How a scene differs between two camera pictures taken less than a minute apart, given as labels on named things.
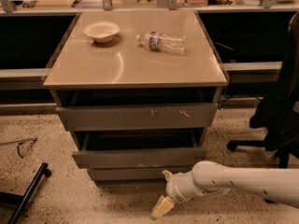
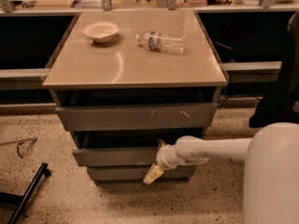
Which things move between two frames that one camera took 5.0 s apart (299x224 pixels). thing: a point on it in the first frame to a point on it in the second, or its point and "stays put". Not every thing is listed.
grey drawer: [138, 148] stays put
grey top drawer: [136, 116] stays put
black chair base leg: [22, 201] stays put
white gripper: [173, 187] to [163, 159]
